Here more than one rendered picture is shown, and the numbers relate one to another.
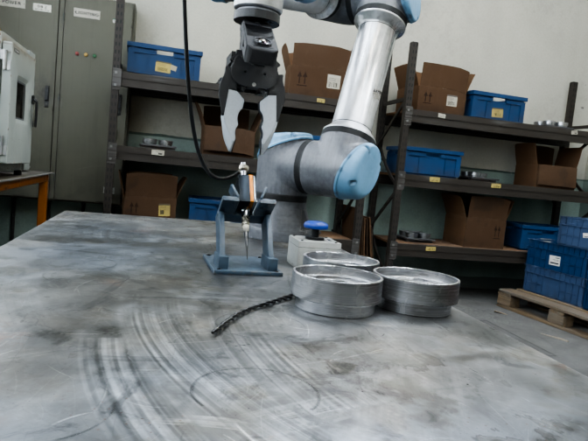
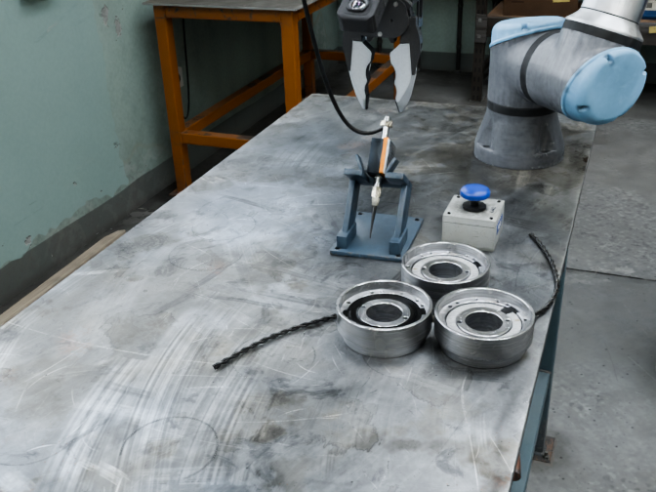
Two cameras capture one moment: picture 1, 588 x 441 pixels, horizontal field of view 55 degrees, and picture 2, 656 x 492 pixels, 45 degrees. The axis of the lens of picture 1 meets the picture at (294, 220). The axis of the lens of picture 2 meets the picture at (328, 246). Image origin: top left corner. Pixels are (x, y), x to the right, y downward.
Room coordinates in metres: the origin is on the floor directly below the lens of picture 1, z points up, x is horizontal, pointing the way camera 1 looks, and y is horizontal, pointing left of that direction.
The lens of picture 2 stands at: (0.01, -0.43, 1.29)
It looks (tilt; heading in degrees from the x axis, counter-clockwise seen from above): 27 degrees down; 36
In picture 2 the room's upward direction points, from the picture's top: 2 degrees counter-clockwise
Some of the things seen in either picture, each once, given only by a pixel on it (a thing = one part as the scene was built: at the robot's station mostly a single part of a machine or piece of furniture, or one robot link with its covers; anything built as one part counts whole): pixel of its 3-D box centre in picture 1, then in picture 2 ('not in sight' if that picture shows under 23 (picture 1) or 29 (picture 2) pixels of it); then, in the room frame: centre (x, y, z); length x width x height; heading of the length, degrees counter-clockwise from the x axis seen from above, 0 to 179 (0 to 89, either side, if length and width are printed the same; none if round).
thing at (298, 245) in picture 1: (312, 250); (474, 219); (0.91, -0.04, 0.82); 0.08 x 0.07 x 0.05; 14
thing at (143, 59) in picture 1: (163, 66); not in sight; (4.20, 1.07, 1.61); 0.52 x 0.38 x 0.22; 107
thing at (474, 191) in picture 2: (315, 235); (474, 204); (0.91, -0.04, 0.85); 0.04 x 0.04 x 0.05
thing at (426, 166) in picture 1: (423, 162); not in sight; (4.71, -1.02, 1.11); 0.52 x 0.38 x 0.22; 104
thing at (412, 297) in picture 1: (414, 290); (483, 327); (0.68, -0.16, 0.82); 0.10 x 0.10 x 0.04
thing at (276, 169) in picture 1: (286, 163); (528, 58); (1.24, 0.03, 0.97); 0.13 x 0.12 x 0.14; 60
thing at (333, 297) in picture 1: (336, 290); (384, 318); (0.64, -0.06, 0.82); 0.10 x 0.10 x 0.04
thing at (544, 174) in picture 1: (545, 166); not in sight; (4.97, -2.16, 1.19); 0.45 x 0.40 x 0.37; 99
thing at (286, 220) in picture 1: (278, 215); (520, 126); (1.24, 0.03, 0.85); 0.15 x 0.15 x 0.10
